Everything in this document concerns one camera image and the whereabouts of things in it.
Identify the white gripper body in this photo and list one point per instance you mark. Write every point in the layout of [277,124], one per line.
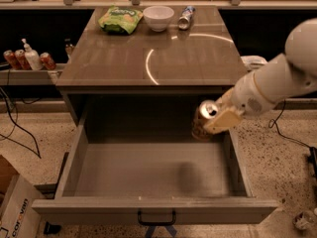
[247,94]

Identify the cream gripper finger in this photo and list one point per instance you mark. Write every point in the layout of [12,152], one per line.
[225,99]
[223,121]

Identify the orange soda can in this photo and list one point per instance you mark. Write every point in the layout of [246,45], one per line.
[206,111]

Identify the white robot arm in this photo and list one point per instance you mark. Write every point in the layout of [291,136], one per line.
[292,73]

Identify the grey cabinet counter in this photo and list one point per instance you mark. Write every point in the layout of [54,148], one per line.
[202,60]

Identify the blue silver can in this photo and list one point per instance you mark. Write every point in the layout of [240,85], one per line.
[186,17]

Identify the open grey top drawer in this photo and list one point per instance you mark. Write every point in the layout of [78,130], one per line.
[138,153]

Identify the red can right of bottle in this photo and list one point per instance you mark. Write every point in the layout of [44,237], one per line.
[48,61]

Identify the red can far left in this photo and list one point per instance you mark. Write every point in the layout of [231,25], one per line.
[10,58]

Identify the white folded cloth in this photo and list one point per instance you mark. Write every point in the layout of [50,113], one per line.
[253,62]

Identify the white bowl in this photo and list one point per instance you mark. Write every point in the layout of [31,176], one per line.
[158,17]

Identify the crumpled clear plastic cup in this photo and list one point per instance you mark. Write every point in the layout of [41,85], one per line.
[305,220]

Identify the green chip bag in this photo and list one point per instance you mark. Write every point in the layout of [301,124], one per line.
[120,20]

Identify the small dark glass bottle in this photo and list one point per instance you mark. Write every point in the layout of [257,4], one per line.
[68,47]

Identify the white soap pump bottle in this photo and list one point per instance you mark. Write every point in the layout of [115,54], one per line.
[32,56]

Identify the small black floor object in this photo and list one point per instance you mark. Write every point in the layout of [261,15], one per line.
[51,229]

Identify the grey side shelf left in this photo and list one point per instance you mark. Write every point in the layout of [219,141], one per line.
[31,77]

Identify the cardboard box with print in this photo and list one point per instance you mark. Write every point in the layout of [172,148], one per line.
[17,217]

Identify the black drawer handle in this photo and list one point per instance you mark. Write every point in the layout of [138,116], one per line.
[156,218]

